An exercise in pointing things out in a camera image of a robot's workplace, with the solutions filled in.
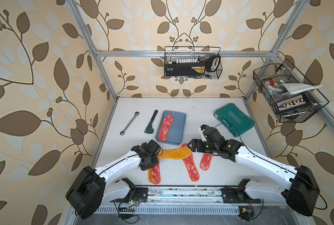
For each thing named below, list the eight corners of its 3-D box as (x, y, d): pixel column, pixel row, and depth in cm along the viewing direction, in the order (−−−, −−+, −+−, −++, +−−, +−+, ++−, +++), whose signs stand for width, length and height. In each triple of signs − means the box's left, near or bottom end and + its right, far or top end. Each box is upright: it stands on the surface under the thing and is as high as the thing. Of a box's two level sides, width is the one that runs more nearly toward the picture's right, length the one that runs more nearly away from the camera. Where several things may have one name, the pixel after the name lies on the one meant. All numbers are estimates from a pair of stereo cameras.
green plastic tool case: (235, 138, 97) (238, 135, 93) (212, 114, 111) (213, 110, 107) (254, 126, 104) (257, 123, 100) (230, 105, 117) (231, 101, 114)
